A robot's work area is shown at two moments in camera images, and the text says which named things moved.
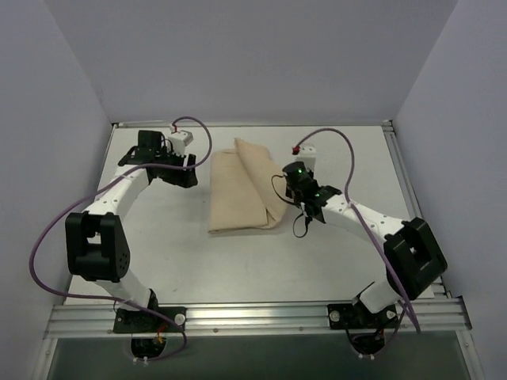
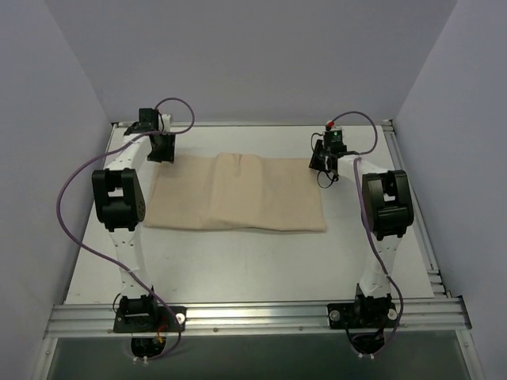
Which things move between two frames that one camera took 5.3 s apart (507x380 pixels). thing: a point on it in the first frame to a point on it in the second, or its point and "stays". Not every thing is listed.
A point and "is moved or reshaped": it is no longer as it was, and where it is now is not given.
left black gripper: x=181 y=174 to x=162 y=150
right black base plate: x=350 y=316 stays
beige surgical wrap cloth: x=247 y=191 is moved or reshaped
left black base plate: x=134 y=321 stays
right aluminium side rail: x=440 y=289 stays
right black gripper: x=303 y=196 to x=318 y=159
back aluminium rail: x=257 y=123 stays
